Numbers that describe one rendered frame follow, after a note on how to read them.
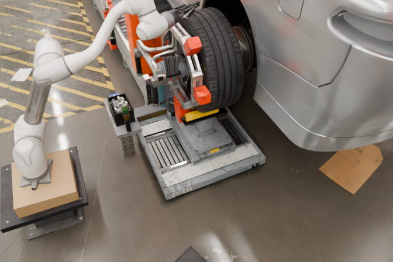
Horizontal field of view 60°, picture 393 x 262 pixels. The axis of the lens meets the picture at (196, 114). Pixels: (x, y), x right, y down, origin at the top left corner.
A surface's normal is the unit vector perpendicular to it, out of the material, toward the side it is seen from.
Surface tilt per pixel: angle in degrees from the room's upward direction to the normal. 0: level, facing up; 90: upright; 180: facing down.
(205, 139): 0
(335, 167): 1
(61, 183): 4
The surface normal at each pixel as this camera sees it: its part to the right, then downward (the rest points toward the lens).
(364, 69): -0.27, 0.64
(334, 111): -0.47, 0.64
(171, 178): 0.00, -0.73
